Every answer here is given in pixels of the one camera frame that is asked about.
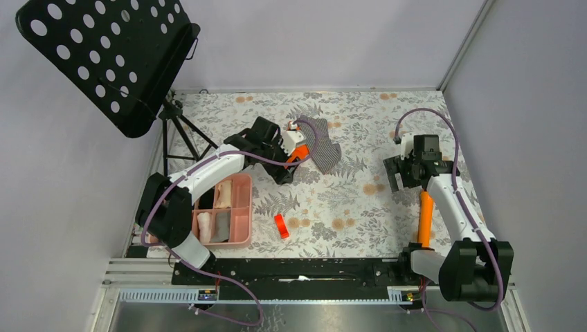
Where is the floral tablecloth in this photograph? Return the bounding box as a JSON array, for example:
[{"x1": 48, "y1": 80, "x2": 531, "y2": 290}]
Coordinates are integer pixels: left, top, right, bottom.
[{"x1": 178, "y1": 91, "x2": 455, "y2": 258}]

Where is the pink divided storage tray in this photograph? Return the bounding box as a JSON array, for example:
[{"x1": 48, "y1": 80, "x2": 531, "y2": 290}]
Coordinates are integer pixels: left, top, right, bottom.
[{"x1": 135, "y1": 172, "x2": 253, "y2": 248}]

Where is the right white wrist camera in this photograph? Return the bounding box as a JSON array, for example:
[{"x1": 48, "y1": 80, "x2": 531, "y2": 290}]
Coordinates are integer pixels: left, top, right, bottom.
[{"x1": 399, "y1": 132, "x2": 414, "y2": 160}]

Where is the grey striped underwear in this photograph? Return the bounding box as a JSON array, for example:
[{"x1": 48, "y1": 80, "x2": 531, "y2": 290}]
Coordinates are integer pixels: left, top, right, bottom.
[{"x1": 299, "y1": 116, "x2": 342, "y2": 174}]

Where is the small red block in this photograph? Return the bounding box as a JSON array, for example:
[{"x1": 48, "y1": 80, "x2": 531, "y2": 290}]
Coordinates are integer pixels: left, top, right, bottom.
[{"x1": 274, "y1": 214, "x2": 289, "y2": 239}]

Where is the orange underwear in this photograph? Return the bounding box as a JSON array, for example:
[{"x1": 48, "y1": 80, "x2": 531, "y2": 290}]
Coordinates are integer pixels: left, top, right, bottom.
[{"x1": 286, "y1": 121, "x2": 309, "y2": 163}]

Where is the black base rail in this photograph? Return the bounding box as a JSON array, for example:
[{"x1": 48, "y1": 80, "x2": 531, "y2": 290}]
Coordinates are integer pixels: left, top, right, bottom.
[{"x1": 171, "y1": 258, "x2": 423, "y2": 302}]

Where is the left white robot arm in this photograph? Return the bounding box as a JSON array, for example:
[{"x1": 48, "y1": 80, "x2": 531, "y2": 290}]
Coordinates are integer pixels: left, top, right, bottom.
[{"x1": 135, "y1": 117, "x2": 306, "y2": 284}]

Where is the pink rolled cloth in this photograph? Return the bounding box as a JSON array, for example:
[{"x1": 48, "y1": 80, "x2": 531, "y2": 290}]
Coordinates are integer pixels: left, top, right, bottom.
[{"x1": 197, "y1": 212, "x2": 213, "y2": 245}]

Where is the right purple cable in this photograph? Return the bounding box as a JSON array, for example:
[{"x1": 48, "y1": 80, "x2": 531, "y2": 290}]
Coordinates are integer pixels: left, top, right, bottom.
[{"x1": 394, "y1": 108, "x2": 505, "y2": 332}]

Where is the cream rolled cloth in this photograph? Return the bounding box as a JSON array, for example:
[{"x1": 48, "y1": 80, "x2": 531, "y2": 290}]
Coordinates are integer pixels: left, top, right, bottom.
[{"x1": 214, "y1": 180, "x2": 233, "y2": 209}]

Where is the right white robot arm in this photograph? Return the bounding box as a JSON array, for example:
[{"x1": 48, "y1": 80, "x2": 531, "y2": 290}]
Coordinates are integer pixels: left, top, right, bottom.
[{"x1": 383, "y1": 133, "x2": 514, "y2": 303}]

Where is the purple cable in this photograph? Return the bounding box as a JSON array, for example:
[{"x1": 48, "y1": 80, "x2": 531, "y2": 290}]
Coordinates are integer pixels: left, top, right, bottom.
[
  {"x1": 394, "y1": 108, "x2": 505, "y2": 332},
  {"x1": 139, "y1": 118, "x2": 320, "y2": 328}
]

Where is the grey rolled cloth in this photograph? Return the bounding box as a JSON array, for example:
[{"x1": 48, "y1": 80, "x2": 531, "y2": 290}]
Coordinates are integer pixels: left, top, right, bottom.
[{"x1": 211, "y1": 211, "x2": 231, "y2": 243}]

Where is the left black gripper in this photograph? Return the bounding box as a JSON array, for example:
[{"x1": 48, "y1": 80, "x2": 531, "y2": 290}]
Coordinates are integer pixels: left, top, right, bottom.
[{"x1": 260, "y1": 134, "x2": 300, "y2": 184}]

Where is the black perforated music stand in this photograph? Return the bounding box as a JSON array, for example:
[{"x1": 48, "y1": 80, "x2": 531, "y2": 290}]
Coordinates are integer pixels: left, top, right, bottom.
[{"x1": 14, "y1": 1, "x2": 201, "y2": 174}]

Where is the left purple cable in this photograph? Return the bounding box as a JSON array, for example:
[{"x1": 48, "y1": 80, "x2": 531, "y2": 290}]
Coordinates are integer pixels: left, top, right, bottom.
[{"x1": 139, "y1": 118, "x2": 320, "y2": 328}]

